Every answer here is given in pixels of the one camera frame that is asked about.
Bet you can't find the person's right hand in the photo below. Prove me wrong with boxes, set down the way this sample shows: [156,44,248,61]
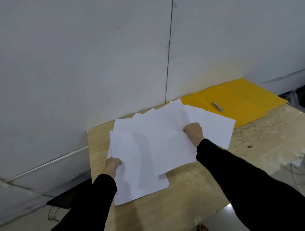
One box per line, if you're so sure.
[183,122,206,148]

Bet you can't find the person's left hand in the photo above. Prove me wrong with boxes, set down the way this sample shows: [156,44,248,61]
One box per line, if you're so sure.
[101,157,122,179]

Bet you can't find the gathered white papers stack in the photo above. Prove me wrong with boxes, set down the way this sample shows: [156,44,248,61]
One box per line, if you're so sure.
[106,108,170,206]

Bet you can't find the white paper sheet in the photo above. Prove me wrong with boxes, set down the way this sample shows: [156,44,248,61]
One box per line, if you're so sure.
[143,99,198,176]

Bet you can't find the yellow folder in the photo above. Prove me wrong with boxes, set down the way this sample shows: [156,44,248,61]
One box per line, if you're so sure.
[166,78,288,129]

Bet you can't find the person's right forearm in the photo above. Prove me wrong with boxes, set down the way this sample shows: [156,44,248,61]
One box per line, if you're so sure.
[196,139,305,231]

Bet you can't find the person's left forearm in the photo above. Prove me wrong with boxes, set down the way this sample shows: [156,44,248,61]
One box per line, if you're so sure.
[51,174,118,231]

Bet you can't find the silver metal folder clip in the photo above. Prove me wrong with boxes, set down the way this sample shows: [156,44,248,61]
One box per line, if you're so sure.
[211,102,224,113]

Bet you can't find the black flat panel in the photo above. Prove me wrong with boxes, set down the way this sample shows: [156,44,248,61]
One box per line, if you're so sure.
[46,177,93,210]

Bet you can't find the thin black cable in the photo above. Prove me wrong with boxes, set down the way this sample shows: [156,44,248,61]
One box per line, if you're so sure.
[47,206,60,223]

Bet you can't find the grey floor cable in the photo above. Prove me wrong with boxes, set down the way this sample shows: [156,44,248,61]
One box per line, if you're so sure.
[289,162,305,191]

